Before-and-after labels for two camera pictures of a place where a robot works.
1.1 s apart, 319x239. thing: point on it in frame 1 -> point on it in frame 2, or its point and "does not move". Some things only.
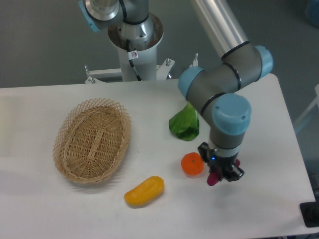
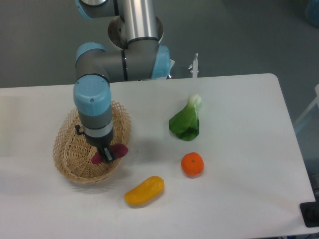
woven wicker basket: [90, 140] does not move
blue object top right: [312, 12] does not move
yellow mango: [148, 190] does not move
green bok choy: [185, 123] does not move
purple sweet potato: [214, 177] -> [117, 150]
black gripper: [225, 166] -> [100, 143]
